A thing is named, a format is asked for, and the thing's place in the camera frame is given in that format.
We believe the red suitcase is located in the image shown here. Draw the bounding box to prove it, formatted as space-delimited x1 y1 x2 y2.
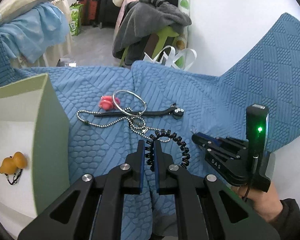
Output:
78 0 99 25

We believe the black rhinestone hair clip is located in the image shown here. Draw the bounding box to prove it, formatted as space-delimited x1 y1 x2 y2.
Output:
94 103 185 119

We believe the silver bangle bracelet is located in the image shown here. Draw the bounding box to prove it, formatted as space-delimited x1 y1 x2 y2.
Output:
112 89 148 117

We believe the green shopping bag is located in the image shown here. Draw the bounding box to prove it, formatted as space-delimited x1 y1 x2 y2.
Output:
69 2 83 36

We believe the green jewelry box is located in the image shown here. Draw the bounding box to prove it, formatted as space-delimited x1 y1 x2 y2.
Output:
0 74 69 239

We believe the blue quilted sofa cover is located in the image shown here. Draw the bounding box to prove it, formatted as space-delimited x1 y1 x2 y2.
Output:
0 14 300 239

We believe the white tote bag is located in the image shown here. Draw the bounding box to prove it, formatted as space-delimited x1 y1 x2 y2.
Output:
143 46 197 71

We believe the light blue blanket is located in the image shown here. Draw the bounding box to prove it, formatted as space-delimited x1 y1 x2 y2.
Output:
0 2 70 63

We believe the green plastic stool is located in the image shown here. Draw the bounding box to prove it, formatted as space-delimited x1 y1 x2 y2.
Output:
120 26 179 67

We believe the person's right hand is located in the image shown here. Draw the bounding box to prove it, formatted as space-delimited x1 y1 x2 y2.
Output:
231 180 284 223

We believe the grey fleece blanket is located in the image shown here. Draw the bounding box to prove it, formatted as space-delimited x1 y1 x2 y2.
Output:
112 0 192 59

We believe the beaded ball chain necklace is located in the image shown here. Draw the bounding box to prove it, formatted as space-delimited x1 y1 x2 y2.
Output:
76 107 172 143

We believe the orange gourd pendant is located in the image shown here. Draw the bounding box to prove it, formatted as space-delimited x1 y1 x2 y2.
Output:
0 152 27 175

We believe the black spiral hair tie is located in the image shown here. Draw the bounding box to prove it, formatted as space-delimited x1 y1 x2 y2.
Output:
144 129 191 169

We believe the pink flower hair clip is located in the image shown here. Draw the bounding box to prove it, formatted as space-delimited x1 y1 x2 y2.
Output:
98 95 120 111

